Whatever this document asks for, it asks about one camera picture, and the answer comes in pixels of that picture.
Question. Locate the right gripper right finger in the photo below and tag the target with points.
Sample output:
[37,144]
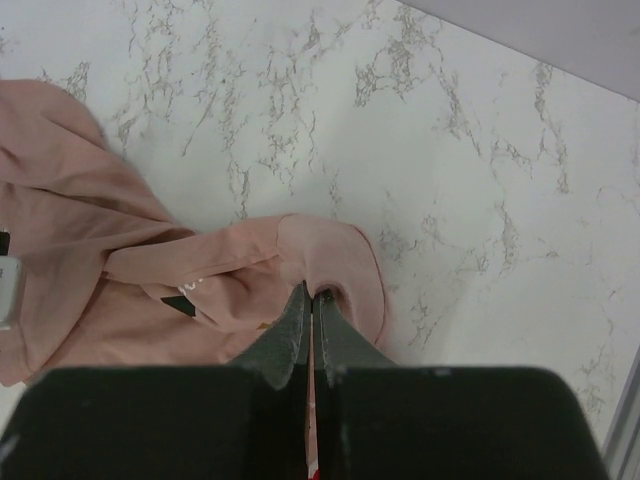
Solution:
[337,345]

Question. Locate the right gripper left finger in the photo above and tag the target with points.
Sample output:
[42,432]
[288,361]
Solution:
[282,349]

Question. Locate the pink t shirt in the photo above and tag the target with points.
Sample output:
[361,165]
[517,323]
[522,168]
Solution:
[129,320]

